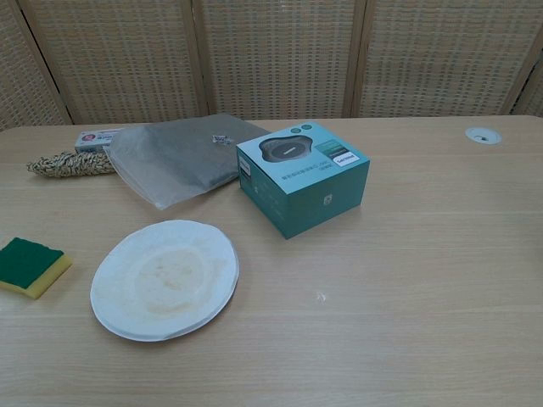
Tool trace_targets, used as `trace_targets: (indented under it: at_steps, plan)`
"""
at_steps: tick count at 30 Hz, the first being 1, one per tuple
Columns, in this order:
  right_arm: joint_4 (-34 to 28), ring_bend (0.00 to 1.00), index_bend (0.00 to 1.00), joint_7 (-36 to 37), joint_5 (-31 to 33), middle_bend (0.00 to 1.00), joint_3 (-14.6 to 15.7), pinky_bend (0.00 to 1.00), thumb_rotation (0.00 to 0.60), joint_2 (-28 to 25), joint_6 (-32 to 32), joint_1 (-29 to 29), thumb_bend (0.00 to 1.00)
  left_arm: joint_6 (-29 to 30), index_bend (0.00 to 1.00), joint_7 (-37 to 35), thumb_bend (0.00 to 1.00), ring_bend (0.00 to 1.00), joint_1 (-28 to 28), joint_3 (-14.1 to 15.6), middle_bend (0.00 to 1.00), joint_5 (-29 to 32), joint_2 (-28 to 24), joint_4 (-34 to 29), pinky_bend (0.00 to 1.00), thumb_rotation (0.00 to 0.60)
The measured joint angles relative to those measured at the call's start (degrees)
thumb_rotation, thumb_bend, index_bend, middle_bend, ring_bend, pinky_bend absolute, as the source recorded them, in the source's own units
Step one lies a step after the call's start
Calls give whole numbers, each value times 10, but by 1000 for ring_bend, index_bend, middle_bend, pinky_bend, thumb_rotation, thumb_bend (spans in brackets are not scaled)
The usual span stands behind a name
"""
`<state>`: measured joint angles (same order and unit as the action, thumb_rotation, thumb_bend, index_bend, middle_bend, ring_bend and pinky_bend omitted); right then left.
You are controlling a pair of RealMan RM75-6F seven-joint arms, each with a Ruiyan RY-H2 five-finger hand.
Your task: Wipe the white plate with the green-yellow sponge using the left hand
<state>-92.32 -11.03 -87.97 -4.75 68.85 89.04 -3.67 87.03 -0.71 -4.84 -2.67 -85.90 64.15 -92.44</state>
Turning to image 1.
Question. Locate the woven rattan folding screen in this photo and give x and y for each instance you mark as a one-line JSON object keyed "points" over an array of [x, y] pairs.
{"points": [[271, 55]]}

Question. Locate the small white printed box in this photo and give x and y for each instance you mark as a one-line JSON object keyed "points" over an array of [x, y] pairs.
{"points": [[95, 140]]}

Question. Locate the teal product box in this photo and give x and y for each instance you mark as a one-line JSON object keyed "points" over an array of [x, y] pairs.
{"points": [[305, 182]]}

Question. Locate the white paper plate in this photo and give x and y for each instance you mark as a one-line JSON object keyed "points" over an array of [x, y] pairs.
{"points": [[165, 280]]}

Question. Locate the green yellow sponge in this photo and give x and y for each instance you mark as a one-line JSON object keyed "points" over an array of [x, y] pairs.
{"points": [[26, 265]]}

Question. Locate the grey cloth in plastic bag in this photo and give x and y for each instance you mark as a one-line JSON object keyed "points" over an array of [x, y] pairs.
{"points": [[178, 159]]}

